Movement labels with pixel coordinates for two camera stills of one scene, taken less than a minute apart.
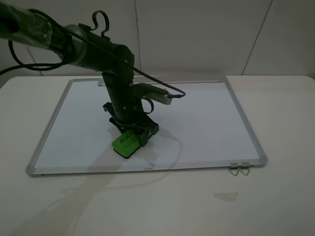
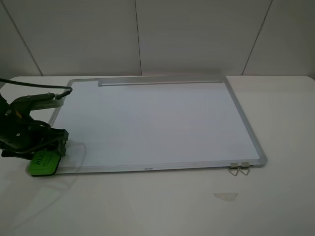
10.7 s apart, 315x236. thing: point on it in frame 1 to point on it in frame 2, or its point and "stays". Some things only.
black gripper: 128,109 to 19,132
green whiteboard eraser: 127,143 to 43,163
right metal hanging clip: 245,168 stays
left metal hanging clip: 234,168 stays
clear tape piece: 226,196 stays
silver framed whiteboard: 203,127 stays
